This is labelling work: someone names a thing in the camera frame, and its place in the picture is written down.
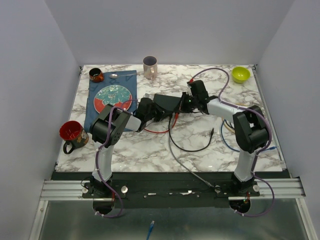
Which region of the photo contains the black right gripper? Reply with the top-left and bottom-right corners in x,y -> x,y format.
173,92 -> 198,114

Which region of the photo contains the black network switch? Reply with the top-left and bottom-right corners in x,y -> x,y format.
153,93 -> 181,112

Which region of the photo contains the red ethernet cable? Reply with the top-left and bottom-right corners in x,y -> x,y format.
143,112 -> 179,134

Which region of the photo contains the yellow ethernet cable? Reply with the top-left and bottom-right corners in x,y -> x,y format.
223,102 -> 248,132

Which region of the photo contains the blue ethernet cable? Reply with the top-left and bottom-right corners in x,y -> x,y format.
219,119 -> 279,152

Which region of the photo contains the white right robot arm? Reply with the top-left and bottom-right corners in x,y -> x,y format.
176,80 -> 272,196

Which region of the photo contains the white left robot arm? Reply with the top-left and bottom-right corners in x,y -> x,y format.
89,97 -> 173,198

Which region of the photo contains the red and teal plate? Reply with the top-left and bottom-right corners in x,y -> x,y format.
93,85 -> 133,113

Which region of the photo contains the blue placemat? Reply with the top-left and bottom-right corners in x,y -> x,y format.
84,70 -> 138,132

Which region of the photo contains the lime green bowl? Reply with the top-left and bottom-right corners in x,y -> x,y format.
231,66 -> 251,84

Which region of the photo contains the metal spoon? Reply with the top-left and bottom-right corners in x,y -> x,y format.
109,73 -> 136,79

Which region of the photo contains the pink ceramic mug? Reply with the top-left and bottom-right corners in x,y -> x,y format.
142,55 -> 158,80

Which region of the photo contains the small brown orange cup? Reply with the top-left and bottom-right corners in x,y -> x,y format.
89,67 -> 104,83

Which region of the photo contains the red black patterned mug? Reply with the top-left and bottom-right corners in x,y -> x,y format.
59,120 -> 89,155

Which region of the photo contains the black mounting base bar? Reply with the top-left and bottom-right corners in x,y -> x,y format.
82,172 -> 260,209

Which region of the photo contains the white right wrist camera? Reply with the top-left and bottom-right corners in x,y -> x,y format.
187,79 -> 194,96

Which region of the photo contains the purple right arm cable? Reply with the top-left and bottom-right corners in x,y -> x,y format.
188,67 -> 276,218

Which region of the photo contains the grey ethernet cable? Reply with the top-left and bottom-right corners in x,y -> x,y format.
167,137 -> 216,188

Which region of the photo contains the blue cable on floor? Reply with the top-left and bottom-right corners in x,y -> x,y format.
145,220 -> 155,240

